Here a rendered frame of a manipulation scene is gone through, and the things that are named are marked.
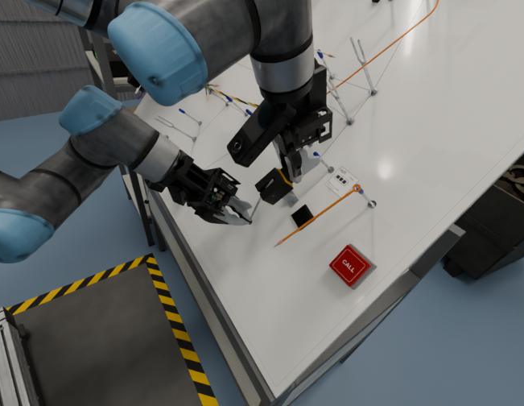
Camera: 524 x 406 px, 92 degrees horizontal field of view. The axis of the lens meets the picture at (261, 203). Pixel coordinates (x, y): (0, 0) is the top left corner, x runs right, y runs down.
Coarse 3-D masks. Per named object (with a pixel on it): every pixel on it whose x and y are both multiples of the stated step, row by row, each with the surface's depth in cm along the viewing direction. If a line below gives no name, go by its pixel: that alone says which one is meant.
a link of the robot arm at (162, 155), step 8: (160, 136) 40; (160, 144) 39; (168, 144) 41; (152, 152) 38; (160, 152) 39; (168, 152) 40; (176, 152) 41; (144, 160) 38; (152, 160) 39; (160, 160) 39; (168, 160) 40; (176, 160) 42; (136, 168) 39; (144, 168) 39; (152, 168) 39; (160, 168) 40; (168, 168) 40; (144, 176) 41; (152, 176) 41; (160, 176) 41
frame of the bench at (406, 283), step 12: (156, 228) 157; (408, 276) 80; (396, 288) 77; (408, 288) 77; (384, 300) 73; (396, 300) 75; (372, 312) 70; (360, 324) 67; (348, 336) 64; (336, 348) 62; (324, 360) 60; (312, 372) 59; (324, 372) 93; (312, 384) 91
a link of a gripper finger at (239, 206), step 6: (234, 198) 51; (228, 204) 53; (234, 204) 54; (240, 204) 53; (246, 204) 51; (234, 210) 55; (240, 210) 55; (246, 210) 56; (240, 216) 56; (246, 216) 56
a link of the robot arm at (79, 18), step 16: (32, 0) 23; (48, 0) 23; (64, 0) 23; (80, 0) 24; (96, 0) 24; (112, 0) 25; (64, 16) 25; (80, 16) 25; (96, 16) 25; (112, 16) 26; (96, 32) 27
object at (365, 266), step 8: (344, 248) 44; (352, 248) 43; (336, 256) 44; (344, 256) 43; (352, 256) 43; (360, 256) 42; (336, 264) 44; (344, 264) 43; (352, 264) 42; (360, 264) 42; (368, 264) 41; (336, 272) 43; (344, 272) 43; (352, 272) 42; (360, 272) 41; (344, 280) 42; (352, 280) 42
